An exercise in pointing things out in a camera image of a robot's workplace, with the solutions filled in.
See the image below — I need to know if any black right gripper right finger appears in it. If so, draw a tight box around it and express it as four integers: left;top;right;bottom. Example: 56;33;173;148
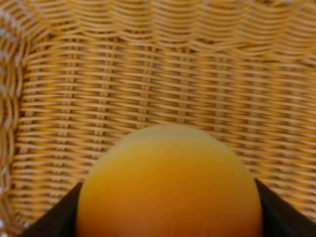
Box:
255;179;316;237

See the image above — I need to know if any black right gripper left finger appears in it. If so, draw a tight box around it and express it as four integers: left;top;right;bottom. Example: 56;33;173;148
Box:
20;183;82;237

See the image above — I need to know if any round bread bun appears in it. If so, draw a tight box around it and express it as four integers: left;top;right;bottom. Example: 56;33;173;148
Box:
75;125;263;237

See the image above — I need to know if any light brown wicker basket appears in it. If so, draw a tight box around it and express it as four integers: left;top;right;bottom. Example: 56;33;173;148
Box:
0;0;316;237

